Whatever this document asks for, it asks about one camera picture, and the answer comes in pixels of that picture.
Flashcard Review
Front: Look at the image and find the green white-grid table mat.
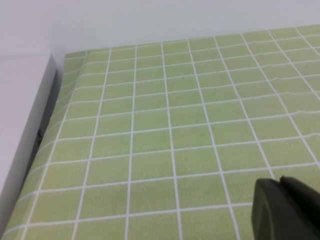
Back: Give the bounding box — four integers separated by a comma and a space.
0, 24, 320, 240

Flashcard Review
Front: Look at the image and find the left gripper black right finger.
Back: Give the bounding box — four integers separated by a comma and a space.
279, 175, 320, 217

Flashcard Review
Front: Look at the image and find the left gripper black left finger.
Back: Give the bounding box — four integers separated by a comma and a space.
250, 177, 320, 240

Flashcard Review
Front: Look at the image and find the white side panel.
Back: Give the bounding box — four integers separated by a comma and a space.
0, 53, 59, 202

